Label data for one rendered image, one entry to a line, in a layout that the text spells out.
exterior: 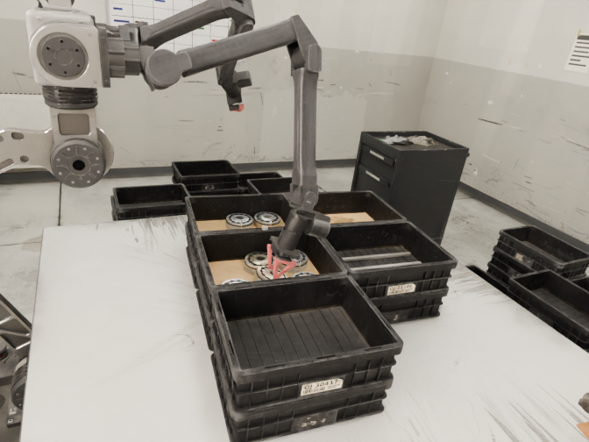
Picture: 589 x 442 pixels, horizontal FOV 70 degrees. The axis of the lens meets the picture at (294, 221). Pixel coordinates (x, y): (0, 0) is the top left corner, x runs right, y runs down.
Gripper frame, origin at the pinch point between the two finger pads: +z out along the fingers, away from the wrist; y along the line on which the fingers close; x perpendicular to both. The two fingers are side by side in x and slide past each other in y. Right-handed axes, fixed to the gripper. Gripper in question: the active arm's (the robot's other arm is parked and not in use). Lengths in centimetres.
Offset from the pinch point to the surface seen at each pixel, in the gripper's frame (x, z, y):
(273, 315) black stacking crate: 1.0, 7.1, -11.8
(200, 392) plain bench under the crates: 17.2, 26.3, -21.5
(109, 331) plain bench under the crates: 38, 33, 7
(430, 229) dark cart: -175, 2, 121
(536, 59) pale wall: -281, -159, 211
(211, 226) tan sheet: 8.3, 8.4, 43.0
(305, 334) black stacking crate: -4.6, 5.4, -21.1
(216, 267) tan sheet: 11.3, 9.9, 15.0
